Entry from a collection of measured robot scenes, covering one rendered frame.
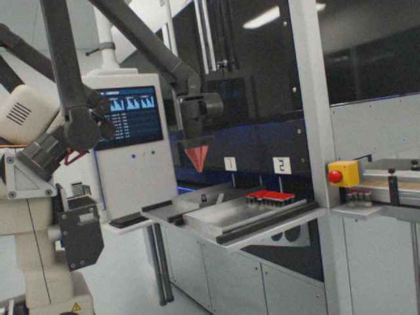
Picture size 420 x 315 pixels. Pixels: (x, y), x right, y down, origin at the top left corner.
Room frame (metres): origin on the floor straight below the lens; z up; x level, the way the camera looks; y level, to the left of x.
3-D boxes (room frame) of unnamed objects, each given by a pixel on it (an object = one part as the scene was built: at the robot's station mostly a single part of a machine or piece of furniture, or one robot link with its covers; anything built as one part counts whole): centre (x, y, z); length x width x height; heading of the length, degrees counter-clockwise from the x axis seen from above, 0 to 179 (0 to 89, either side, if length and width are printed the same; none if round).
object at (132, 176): (1.84, 0.46, 1.19); 0.50 x 0.19 x 0.78; 128
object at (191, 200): (1.46, -0.01, 0.90); 0.34 x 0.26 x 0.04; 120
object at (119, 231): (1.69, 0.37, 0.79); 0.45 x 0.28 x 0.03; 128
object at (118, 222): (1.65, 0.34, 0.82); 0.40 x 0.14 x 0.02; 128
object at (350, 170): (1.01, -0.41, 0.99); 0.08 x 0.07 x 0.07; 120
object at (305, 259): (1.95, 0.17, 0.73); 1.98 x 0.01 x 0.25; 30
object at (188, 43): (1.68, 0.00, 1.50); 0.47 x 0.01 x 0.59; 30
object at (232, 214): (1.11, -0.09, 0.90); 0.34 x 0.26 x 0.04; 120
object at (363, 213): (1.02, -0.45, 0.87); 0.14 x 0.13 x 0.02; 120
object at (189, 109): (0.96, 0.03, 1.26); 0.07 x 0.06 x 0.07; 121
